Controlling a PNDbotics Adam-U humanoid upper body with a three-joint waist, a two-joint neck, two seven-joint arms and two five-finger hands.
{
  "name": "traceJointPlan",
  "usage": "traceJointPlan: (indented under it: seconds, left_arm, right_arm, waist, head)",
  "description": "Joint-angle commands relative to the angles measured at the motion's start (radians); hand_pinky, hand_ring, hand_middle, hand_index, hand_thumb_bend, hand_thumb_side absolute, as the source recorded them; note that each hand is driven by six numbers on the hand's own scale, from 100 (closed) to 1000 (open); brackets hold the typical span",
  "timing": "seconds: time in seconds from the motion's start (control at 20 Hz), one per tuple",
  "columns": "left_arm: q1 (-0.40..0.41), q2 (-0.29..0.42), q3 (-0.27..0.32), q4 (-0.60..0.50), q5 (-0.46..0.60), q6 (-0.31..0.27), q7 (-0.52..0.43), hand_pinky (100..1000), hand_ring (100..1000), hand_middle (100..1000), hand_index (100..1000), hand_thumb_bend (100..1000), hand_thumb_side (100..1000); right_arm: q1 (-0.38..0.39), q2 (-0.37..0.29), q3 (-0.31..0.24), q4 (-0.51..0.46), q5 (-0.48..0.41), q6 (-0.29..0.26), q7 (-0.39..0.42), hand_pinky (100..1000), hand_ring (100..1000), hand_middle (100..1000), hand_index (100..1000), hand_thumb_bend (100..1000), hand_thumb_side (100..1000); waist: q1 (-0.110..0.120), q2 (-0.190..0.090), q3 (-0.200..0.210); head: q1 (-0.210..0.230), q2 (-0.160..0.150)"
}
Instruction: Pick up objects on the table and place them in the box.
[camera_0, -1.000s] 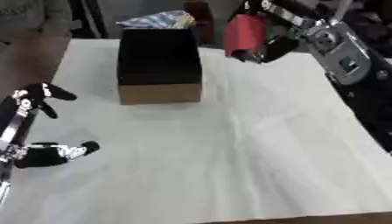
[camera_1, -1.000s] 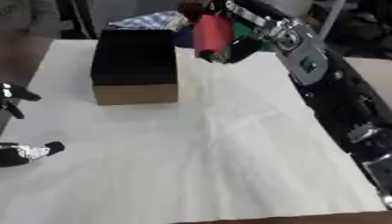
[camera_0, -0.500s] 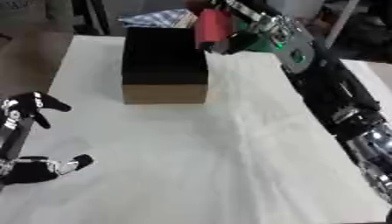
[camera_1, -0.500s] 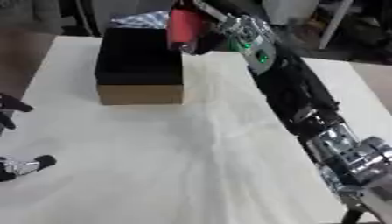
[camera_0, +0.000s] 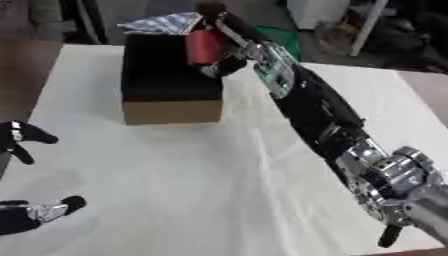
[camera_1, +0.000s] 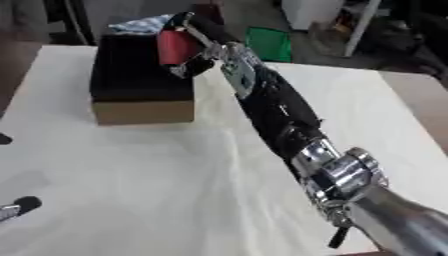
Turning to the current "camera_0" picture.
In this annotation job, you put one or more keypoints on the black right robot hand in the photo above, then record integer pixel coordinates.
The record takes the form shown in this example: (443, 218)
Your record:
(239, 28)

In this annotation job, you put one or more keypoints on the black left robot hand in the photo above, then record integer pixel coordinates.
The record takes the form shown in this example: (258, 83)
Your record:
(17, 216)

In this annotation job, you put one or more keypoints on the red cylindrical can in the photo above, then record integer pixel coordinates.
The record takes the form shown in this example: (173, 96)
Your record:
(205, 46)

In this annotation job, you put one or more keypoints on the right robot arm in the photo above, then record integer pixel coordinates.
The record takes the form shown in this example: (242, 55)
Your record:
(318, 106)

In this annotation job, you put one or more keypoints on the cardboard box with black inside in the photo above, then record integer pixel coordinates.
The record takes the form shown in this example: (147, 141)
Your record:
(169, 83)

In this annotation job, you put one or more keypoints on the green bag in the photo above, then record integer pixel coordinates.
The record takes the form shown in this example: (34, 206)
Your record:
(283, 36)

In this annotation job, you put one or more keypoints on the white cabinet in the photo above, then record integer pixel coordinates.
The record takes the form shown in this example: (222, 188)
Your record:
(315, 13)

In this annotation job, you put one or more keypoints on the blue white patterned packet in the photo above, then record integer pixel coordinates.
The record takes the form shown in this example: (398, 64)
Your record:
(160, 23)

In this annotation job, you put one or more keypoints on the white post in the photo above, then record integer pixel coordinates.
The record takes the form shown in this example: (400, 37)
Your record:
(367, 26)

